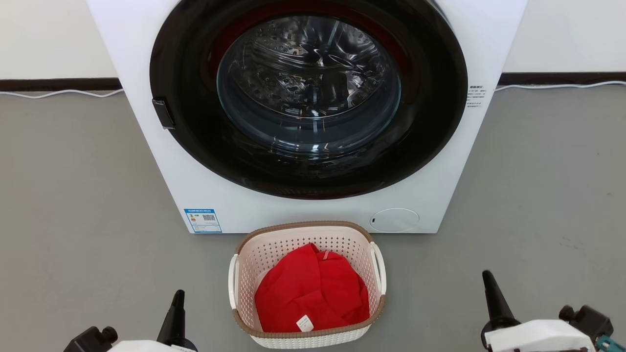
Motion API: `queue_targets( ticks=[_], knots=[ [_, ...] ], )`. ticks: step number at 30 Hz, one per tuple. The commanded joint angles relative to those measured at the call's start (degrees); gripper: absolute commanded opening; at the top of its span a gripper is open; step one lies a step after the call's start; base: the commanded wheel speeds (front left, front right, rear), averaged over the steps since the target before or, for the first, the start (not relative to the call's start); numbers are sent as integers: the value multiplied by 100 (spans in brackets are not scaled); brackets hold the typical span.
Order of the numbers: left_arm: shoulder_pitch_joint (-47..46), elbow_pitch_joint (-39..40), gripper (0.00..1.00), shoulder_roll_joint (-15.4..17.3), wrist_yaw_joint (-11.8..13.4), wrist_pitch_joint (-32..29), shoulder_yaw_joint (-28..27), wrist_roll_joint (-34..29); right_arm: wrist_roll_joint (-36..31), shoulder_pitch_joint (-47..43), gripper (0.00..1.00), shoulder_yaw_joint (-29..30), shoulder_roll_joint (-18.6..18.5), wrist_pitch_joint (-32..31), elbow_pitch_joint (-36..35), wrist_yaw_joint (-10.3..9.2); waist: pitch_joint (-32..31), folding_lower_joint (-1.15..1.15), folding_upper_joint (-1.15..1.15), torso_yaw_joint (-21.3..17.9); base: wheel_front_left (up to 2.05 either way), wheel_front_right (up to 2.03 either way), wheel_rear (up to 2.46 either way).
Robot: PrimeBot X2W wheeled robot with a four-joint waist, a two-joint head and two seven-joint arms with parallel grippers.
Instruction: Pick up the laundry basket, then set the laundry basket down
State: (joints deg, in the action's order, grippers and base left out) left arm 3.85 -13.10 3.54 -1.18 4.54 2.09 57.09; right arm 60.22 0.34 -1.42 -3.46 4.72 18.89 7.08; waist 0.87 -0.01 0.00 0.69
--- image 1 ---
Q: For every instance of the small printed text sticker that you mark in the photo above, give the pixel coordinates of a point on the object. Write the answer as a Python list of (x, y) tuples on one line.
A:
[(476, 96)]

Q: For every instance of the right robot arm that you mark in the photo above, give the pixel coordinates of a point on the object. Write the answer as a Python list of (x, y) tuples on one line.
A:
[(611, 345)]

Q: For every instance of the white front-load washing machine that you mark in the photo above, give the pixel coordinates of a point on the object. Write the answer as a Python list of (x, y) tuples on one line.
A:
[(298, 210)]

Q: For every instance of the steel washing drum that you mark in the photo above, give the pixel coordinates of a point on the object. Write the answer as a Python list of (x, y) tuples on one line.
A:
[(308, 68)]

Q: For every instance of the cream perforated laundry basket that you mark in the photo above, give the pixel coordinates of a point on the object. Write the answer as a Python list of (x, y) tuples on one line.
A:
[(276, 242)]

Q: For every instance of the round white filter cover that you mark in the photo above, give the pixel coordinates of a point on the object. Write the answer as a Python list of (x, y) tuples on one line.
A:
[(394, 220)]

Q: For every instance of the blue energy label sticker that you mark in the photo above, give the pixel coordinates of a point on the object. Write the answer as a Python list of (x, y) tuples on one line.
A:
[(203, 221)]

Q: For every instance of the red garment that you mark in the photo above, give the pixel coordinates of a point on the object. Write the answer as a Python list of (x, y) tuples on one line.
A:
[(308, 291)]

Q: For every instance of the round black washer door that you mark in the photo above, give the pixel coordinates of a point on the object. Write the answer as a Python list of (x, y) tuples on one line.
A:
[(183, 93)]

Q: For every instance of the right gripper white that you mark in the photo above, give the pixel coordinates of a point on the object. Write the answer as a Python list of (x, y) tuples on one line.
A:
[(538, 337)]

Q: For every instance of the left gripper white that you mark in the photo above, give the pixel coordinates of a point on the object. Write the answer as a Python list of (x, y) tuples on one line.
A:
[(93, 342)]

